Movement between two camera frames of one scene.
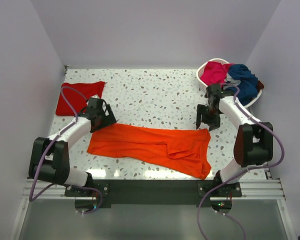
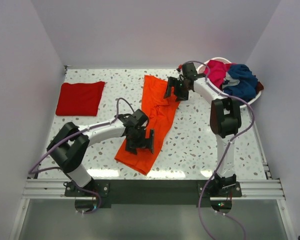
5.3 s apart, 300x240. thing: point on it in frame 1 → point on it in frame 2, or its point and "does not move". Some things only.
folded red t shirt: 78,102 does not move
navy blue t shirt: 248,87 does not move
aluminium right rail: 270,189 does not move
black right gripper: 214,124 → 173,82
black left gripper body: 105,120 → 138,138
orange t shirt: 187,150 → 158,113
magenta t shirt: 214,73 does not move
